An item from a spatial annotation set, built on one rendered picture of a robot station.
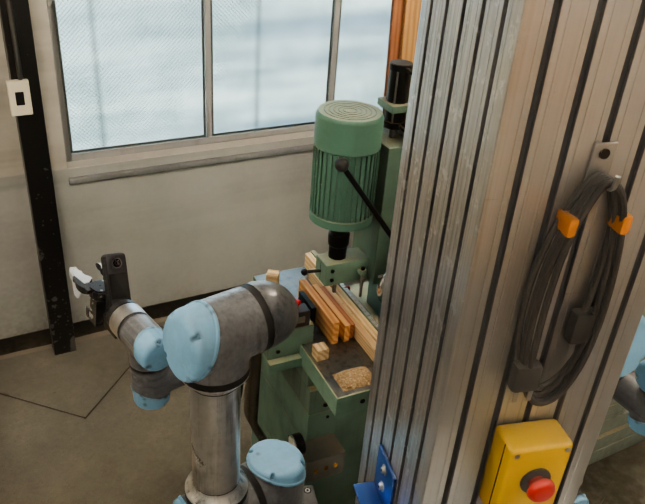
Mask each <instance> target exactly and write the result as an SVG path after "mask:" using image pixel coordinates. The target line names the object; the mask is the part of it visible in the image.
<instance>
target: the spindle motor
mask: <svg viewBox="0 0 645 504"><path fill-rule="evenodd" d="M383 126H384V115H383V113H382V111H381V110H380V109H379V108H378V107H376V106H374V105H371V104H368V103H365V102H360V101H353V100H334V101H328V102H325V103H323V104H321V105H320V106H319V107H318V109H317V110H316V113H315V128H314V144H313V160H312V175H311V191H310V206H309V218H310V220H311V221H312V222H313V223H314V224H316V225H317V226H319V227H321V228H324V229H327V230H331V231H337V232H353V231H359V230H362V229H365V228H367V227H368V226H369V225H370V224H371V223H372V220H373V214H372V212H371V211H370V210H369V208H368V207H367V205H366V204H365V202H364V201H363V200H362V198H361V197H360V195H359V194H358V192H357V191H356V190H355V188H354V187H353V185H352V184H351V182H350V181H349V180H348V178H347V177H346V175H345V174H344V172H339V171H337V170H336V169H335V161H336V160H337V159H338V158H345V159H347V160H348V162H349V168H348V169H349V171H350V172H351V174H352V175H353V177H354V178H355V180H356V181H357V183H358V184H359V185H360V187H361V188H362V190H363V191H364V193H365V194H366V196H367V197H368V198H369V200H370V201H371V203H372V204H373V206H374V201H375V193H376V184H377V176H378V167H379V159H380V150H381V143H382V134H383Z"/></svg>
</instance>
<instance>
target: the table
mask: <svg viewBox="0 0 645 504"><path fill-rule="evenodd" d="M302 269H306V268H305V267H299V268H294V269H289V270H283V271H280V277H279V284H281V285H282V286H284V287H285V288H287V289H288V290H289V291H290V292H291V293H292V295H293V296H294V298H297V299H298V291H299V280H300V279H306V280H307V281H308V283H309V284H310V285H311V286H312V284H311V282H310V281H309V280H308V277H309V273H308V274H307V275H305V276H303V275H302V274H301V270H302ZM257 280H266V274H262V275H256V276H253V281H257ZM320 342H324V343H325V344H326V345H327V346H328V348H329V358H328V359H326V360H322V361H318V362H317V361H316V360H315V358H314V357H313V356H312V344H316V343H320ZM261 354H262V355H261V360H262V361H263V363H264V365H265V367H266V368H267V370H268V372H269V373H270V374H271V373H275V372H279V371H283V370H287V369H291V368H295V367H300V366H301V365H302V367H303V368H304V370H305V371H306V373H307V374H308V376H309V377H310V379H311V380H312V382H313V383H314V385H315V386H316V388H317V389H318V391H319V393H320V394H321V396H322V397H323V399H324V400H325V402H326V403H327V405H328V406H329V408H330V409H331V411H332V412H333V414H334V415H335V416H339V415H342V414H346V413H349V412H353V411H356V410H360V409H363V408H367V407H368V401H369V393H370V386H371V385H367V386H364V387H360V388H356V389H352V390H349V391H345V392H343V390H342V389H341V387H340V386H339V385H338V383H337V382H336V380H335V379H334V377H333V376H332V374H336V373H339V372H341V371H344V370H347V369H351V368H355V367H363V366H366V367H367V368H368V370H369V371H370V372H371V374H372V371H373V363H374V362H373V361H372V360H371V358H370V357H369V356H368V354H367V353H366V352H365V351H364V349H363V348H362V347H361V346H360V344H359V343H358V342H357V341H356V339H355V338H350V339H349V341H346V342H343V341H342V339H341V338H340V337H339V335H338V343H335V344H331V343H330V342H329V341H328V339H327V338H326V337H325V335H324V334H323V332H322V331H321V330H320V328H319V327H318V326H317V324H316V323H315V332H314V334H313V342H310V343H306V344H305V345H303V344H301V345H300V353H297V354H293V355H289V356H284V357H280V358H276V359H272V360H267V359H266V357H265V356H264V354H263V352H262V353H261Z"/></svg>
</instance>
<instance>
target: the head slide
mask: <svg viewBox="0 0 645 504"><path fill-rule="evenodd" d="M403 139H404V138H403V137H402V136H401V135H399V134H398V133H397V130H391V129H387V128H383V134H382V143H381V150H380V159H379V167H378V176H377V184H376V193H375V201H374V207H375V209H376V210H377V212H378V213H379V214H380V216H381V217H382V219H383V220H384V222H385V223H386V225H387V226H388V227H389V229H390V230H391V229H392V221H393V214H394V206H395V199H396V191H397V184H398V176H399V169H400V161H401V154H402V146H403ZM389 244H390V238H389V237H388V235H387V234H386V232H385V231H384V230H383V228H382V227H381V225H380V224H379V222H378V221H377V220H376V218H375V217H374V215H373V220H372V223H371V224H370V225H369V226H368V227H367V228H365V229H362V230H359V231H354V235H353V244H352V248H355V247H359V248H360V249H361V250H362V251H363V252H364V254H365V255H366V256H367V257H368V258H369V263H368V271H367V279H368V280H369V281H370V282H371V283H372V284H377V283H378V282H379V280H380V279H381V278H378V275H382V274H385V273H386V266H387V258H388V251H389Z"/></svg>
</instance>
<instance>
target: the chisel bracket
mask: <svg viewBox="0 0 645 504"><path fill-rule="evenodd" d="M368 263H369V258H368V257H367V256H366V255H365V254H364V252H363V251H362V250H361V249H360V248H359V247H355V248H350V249H347V252H346V258H345V259H343V260H333V259H331V258H330V257H329V256H328V253H322V254H317V255H316V269H321V272H318V273H315V275H316V276H317V277H318V279H319V280H320V281H321V282H322V284H323V285H324V286H330V285H335V284H340V283H345V282H350V281H355V280H360V276H361V275H359V273H358V272H357V269H358V268H360V267H365V269H366V270H367V271H368Z"/></svg>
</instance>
